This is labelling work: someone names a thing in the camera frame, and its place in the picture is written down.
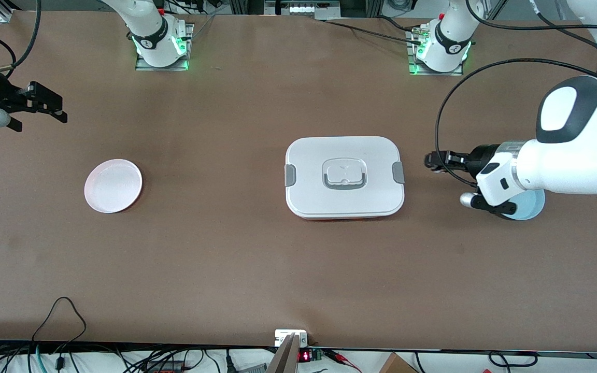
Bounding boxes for white lit control unit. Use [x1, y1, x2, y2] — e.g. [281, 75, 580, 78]
[264, 0, 342, 21]

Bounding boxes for black flat loop cable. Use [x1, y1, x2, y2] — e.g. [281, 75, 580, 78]
[488, 351, 538, 369]

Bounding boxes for red alligator clip leads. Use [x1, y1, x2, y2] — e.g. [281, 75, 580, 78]
[327, 350, 362, 372]

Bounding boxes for brown cardboard box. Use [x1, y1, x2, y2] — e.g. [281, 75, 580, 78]
[378, 352, 419, 373]

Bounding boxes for aluminium extrusion piece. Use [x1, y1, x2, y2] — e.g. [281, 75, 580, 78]
[0, 0, 19, 24]

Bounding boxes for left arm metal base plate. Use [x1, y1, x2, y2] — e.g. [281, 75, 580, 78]
[407, 30, 464, 77]

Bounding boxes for white metal bracket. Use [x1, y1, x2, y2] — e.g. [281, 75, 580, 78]
[275, 329, 308, 348]

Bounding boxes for light blue round plate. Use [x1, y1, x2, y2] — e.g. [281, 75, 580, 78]
[506, 188, 546, 221]

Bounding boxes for white lunch box gray latches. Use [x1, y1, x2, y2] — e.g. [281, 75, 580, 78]
[284, 136, 405, 220]

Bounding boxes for short black table cable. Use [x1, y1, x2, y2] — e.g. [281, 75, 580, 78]
[376, 15, 431, 36]

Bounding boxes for long black table cable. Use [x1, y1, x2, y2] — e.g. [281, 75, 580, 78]
[323, 20, 423, 45]

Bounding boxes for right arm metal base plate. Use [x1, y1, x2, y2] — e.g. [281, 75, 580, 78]
[135, 23, 194, 71]

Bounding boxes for pink round plate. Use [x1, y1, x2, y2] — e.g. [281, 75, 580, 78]
[84, 159, 143, 214]

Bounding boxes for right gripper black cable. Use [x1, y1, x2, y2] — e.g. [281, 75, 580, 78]
[0, 0, 42, 73]

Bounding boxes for aluminium profile bar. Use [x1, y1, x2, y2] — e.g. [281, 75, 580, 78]
[266, 334, 299, 373]

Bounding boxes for black looped cable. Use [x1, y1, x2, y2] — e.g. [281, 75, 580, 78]
[32, 296, 88, 363]

